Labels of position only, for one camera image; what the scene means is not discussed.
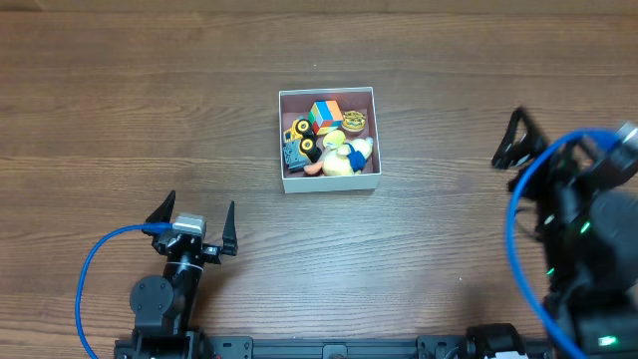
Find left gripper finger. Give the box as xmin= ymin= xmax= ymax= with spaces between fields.
xmin=221 ymin=201 xmax=238 ymax=256
xmin=145 ymin=190 xmax=176 ymax=223

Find yellow grey toy truck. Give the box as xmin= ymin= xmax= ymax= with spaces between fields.
xmin=282 ymin=118 xmax=322 ymax=173

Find cream plush duck toy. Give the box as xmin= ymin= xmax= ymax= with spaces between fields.
xmin=303 ymin=137 xmax=374 ymax=177

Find multicolour puzzle cube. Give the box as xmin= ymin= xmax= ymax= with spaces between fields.
xmin=308 ymin=100 xmax=344 ymax=136

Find yellow plastic gear wheel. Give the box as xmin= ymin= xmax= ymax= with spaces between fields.
xmin=341 ymin=111 xmax=367 ymax=133

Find yellow rattle drum toy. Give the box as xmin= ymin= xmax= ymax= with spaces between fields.
xmin=322 ymin=130 xmax=347 ymax=150

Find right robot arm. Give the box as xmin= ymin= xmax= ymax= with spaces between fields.
xmin=449 ymin=107 xmax=637 ymax=358

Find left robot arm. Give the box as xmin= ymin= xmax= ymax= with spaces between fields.
xmin=114 ymin=191 xmax=238 ymax=359

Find white box with maroon interior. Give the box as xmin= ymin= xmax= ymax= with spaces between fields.
xmin=279 ymin=87 xmax=381 ymax=193

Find left blue cable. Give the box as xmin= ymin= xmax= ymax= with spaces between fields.
xmin=74 ymin=222 xmax=173 ymax=359

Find blue cable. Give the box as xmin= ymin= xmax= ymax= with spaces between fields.
xmin=74 ymin=222 xmax=173 ymax=359
xmin=504 ymin=127 xmax=622 ymax=359

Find right blue cable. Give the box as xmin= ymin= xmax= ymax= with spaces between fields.
xmin=504 ymin=127 xmax=622 ymax=359

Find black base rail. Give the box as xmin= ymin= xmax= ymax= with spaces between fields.
xmin=209 ymin=335 xmax=463 ymax=359

